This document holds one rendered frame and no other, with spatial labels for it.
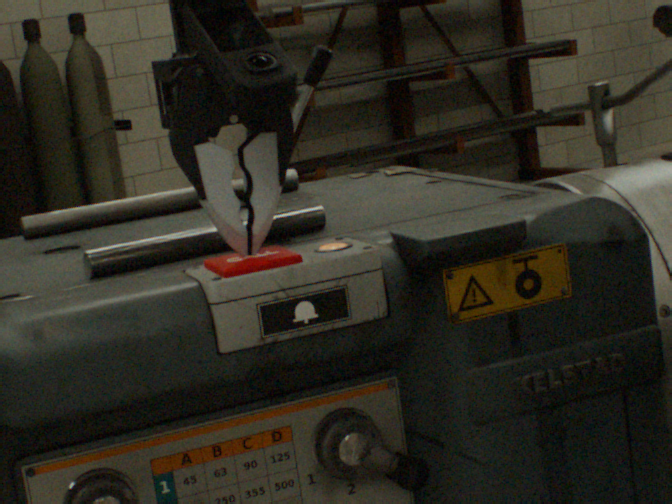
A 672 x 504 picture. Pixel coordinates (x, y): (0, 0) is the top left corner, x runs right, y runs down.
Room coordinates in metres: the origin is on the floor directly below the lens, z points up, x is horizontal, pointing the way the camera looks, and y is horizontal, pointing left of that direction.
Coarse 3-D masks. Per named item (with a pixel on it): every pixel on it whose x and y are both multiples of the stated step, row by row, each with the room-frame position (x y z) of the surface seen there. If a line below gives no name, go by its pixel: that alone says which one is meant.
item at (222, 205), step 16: (208, 144) 0.97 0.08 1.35; (208, 160) 0.97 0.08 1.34; (224, 160) 0.98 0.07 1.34; (208, 176) 0.97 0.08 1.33; (224, 176) 0.97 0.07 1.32; (208, 192) 0.97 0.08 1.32; (224, 192) 0.97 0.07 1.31; (208, 208) 0.97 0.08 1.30; (224, 208) 0.97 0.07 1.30; (224, 224) 0.98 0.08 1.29; (240, 224) 0.98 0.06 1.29; (240, 240) 0.98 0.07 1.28
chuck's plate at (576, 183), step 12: (540, 180) 1.34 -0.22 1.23; (552, 180) 1.32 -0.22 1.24; (564, 180) 1.31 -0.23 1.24; (576, 180) 1.30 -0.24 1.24; (588, 180) 1.30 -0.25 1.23; (576, 192) 1.27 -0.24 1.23; (588, 192) 1.27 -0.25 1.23; (600, 192) 1.27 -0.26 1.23; (612, 192) 1.27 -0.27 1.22; (624, 204) 1.25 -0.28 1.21; (636, 216) 1.24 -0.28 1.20; (660, 264) 1.20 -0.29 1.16; (660, 276) 1.20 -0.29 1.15; (660, 288) 1.19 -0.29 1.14; (660, 300) 1.18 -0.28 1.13; (660, 312) 1.18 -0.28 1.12; (660, 324) 1.18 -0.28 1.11
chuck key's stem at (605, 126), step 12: (600, 84) 1.36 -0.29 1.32; (600, 96) 1.36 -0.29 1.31; (600, 108) 1.36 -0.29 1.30; (612, 108) 1.36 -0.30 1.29; (600, 120) 1.36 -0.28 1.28; (612, 120) 1.36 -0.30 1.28; (600, 132) 1.36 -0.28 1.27; (612, 132) 1.35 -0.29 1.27; (600, 144) 1.36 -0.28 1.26; (612, 144) 1.36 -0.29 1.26; (612, 156) 1.36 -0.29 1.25
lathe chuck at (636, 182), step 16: (640, 160) 1.37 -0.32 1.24; (656, 160) 1.35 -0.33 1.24; (592, 176) 1.31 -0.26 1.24; (608, 176) 1.31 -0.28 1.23; (624, 176) 1.30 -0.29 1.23; (640, 176) 1.30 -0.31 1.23; (656, 176) 1.30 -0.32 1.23; (624, 192) 1.27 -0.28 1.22; (640, 192) 1.27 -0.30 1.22; (656, 192) 1.27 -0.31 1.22; (640, 208) 1.25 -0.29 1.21; (656, 208) 1.25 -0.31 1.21; (656, 224) 1.23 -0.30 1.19; (656, 240) 1.22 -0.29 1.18
